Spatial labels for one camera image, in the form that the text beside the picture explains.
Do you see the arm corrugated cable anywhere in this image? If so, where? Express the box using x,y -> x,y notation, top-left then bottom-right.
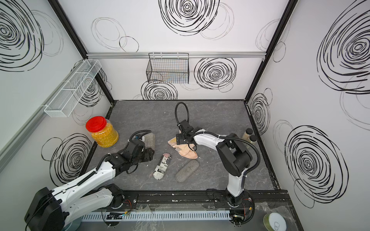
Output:
174,101 -> 261,177
128,129 -> 152,142

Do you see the black wire basket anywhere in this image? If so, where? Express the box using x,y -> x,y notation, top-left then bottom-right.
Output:
146,53 -> 190,84

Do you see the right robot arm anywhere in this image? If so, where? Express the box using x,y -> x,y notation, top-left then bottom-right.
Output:
176,120 -> 261,208

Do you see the brown spice bottle near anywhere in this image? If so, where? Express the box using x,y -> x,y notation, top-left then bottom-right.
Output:
248,135 -> 257,145

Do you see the brown spice bottle far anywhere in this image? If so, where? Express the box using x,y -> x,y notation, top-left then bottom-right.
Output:
242,128 -> 253,142

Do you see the grey rectangular eyeglass case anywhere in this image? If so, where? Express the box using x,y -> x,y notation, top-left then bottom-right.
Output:
142,133 -> 155,150

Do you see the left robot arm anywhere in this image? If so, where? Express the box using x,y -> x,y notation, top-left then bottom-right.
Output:
25,138 -> 155,231

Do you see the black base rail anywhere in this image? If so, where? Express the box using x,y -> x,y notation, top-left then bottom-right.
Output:
116,189 -> 291,208

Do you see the white mesh shelf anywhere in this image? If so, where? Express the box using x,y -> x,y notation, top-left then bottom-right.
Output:
44,59 -> 101,117

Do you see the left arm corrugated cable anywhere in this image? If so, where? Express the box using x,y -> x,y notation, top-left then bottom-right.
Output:
128,129 -> 152,142

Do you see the red lid yellow jar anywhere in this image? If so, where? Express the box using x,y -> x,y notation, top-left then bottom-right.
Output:
85,116 -> 119,148

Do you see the brown spice bottle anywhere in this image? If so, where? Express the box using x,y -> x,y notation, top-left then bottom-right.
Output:
242,128 -> 253,142
248,135 -> 257,145

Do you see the white slotted cable duct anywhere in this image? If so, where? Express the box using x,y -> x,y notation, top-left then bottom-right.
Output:
82,210 -> 231,222

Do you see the grey oval eyeglass case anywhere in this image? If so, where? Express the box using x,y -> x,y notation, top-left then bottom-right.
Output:
175,159 -> 199,183

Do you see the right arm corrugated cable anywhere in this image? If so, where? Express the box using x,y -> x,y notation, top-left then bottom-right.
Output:
174,101 -> 261,177

